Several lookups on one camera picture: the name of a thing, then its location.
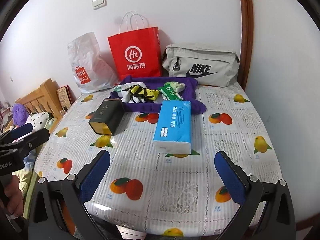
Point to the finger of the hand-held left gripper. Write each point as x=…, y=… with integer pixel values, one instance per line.
x=33, y=140
x=21, y=130

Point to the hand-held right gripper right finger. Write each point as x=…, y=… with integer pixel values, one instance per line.
x=230, y=180

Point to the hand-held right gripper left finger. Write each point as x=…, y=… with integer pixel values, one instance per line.
x=96, y=177

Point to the white paper towel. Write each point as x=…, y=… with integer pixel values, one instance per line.
x=127, y=92

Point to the light green sock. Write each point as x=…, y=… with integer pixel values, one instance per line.
x=116, y=88

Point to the dark green wipes pack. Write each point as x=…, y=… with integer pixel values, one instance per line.
x=171, y=93

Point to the person's left hand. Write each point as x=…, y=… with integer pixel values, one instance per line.
x=12, y=197

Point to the purple plush toy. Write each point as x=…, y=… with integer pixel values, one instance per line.
x=20, y=115

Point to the white polka dot cloth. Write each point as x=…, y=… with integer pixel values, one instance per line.
x=37, y=120

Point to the light yellow bedding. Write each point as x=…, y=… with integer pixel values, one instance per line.
x=25, y=177

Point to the wooden headboard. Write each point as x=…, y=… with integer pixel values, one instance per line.
x=37, y=97

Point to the brown patterned box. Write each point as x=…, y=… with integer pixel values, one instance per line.
x=65, y=97

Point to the fruit print tablecloth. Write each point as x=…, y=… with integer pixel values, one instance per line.
x=200, y=135

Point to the dark square tin box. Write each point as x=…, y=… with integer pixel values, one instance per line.
x=107, y=116

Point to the blue tissue pack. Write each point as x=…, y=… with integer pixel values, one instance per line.
x=173, y=127

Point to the white plastic shopping bag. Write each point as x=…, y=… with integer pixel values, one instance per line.
x=87, y=65

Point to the purple towel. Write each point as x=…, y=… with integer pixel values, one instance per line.
x=191, y=90

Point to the grey waist bag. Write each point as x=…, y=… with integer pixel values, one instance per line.
x=200, y=67

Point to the red paper shopping bag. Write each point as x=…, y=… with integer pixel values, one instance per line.
x=136, y=55

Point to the white wall light switch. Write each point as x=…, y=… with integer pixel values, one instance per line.
x=99, y=2

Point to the brown wooden door frame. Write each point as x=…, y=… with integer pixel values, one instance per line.
x=246, y=30

